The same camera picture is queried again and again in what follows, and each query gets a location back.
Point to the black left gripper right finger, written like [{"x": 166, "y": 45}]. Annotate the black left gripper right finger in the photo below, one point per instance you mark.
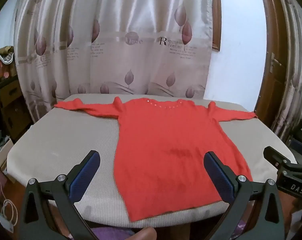
[{"x": 266, "y": 218}]

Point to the red knit sweater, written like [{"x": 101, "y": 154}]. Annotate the red knit sweater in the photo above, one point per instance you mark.
[{"x": 158, "y": 166}]

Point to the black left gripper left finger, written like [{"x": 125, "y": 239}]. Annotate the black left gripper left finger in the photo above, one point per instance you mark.
[{"x": 36, "y": 220}]

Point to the leaf-print satin curtain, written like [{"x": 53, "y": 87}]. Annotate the leaf-print satin curtain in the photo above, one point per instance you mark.
[{"x": 144, "y": 47}]

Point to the beige woven table cover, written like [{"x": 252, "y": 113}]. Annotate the beige woven table cover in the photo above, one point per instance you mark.
[{"x": 61, "y": 139}]

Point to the floral bag on cabinet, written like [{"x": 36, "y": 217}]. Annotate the floral bag on cabinet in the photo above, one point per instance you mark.
[{"x": 7, "y": 63}]

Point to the brown wooden door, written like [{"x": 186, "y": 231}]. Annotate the brown wooden door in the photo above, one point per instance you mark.
[{"x": 274, "y": 75}]

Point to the dark wooden cabinet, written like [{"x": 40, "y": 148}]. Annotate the dark wooden cabinet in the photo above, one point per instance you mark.
[{"x": 15, "y": 118}]

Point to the brown wooden window frame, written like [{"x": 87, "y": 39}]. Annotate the brown wooden window frame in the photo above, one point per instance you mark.
[{"x": 217, "y": 22}]

